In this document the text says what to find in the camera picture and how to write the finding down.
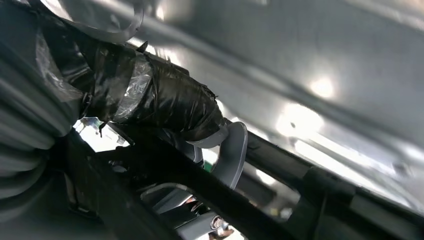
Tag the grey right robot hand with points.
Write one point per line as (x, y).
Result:
(165, 99)

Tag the stainless steel workbench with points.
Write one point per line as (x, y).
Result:
(331, 39)

